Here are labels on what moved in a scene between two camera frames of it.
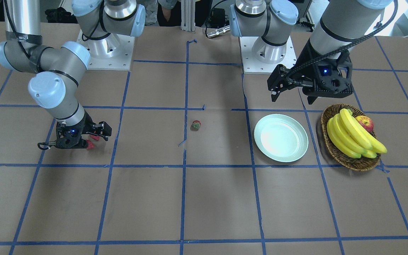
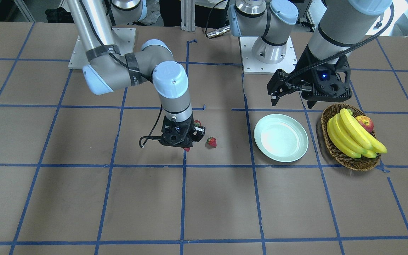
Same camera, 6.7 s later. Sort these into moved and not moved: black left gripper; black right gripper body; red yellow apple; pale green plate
Moved: black right gripper body
Not moved: black left gripper; pale green plate; red yellow apple
